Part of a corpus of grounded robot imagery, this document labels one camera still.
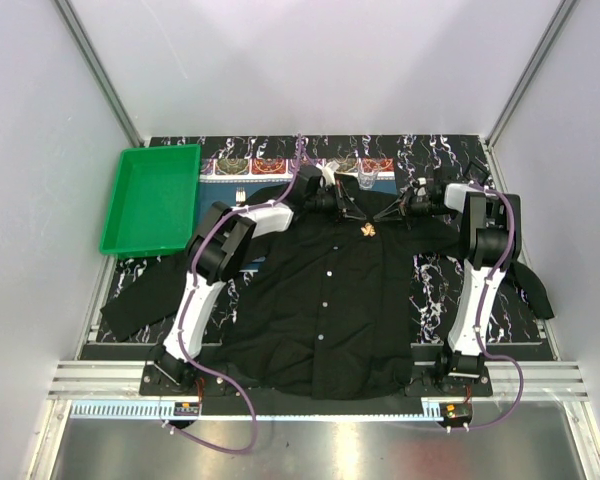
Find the clear drinking glass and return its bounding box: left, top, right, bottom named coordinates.
left=357, top=159, right=380, bottom=190

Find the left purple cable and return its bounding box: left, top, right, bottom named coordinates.
left=177, top=133, right=306, bottom=454

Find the green plastic tray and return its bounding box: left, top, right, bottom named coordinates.
left=99, top=144, right=201, bottom=258

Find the silver fork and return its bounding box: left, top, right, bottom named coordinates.
left=235, top=187, right=246, bottom=205

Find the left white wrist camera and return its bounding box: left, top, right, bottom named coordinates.
left=320, top=165, right=336, bottom=188

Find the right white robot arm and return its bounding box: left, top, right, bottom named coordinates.
left=374, top=173, right=520, bottom=397

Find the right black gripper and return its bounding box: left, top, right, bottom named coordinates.
left=374, top=187, right=455, bottom=230

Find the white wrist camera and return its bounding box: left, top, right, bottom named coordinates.
left=320, top=165, right=336, bottom=188
left=412, top=177, right=429, bottom=201

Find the gold brooch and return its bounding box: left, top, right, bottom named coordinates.
left=360, top=223, right=376, bottom=237

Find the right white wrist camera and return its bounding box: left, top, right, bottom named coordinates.
left=412, top=177, right=429, bottom=201

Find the black button shirt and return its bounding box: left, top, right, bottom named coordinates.
left=101, top=182, right=554, bottom=400

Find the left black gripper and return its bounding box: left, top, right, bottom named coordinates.
left=305, top=181, right=365, bottom=226

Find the blue patterned placemat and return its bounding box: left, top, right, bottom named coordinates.
left=194, top=157, right=399, bottom=274

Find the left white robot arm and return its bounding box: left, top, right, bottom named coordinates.
left=153, top=162, right=358, bottom=396

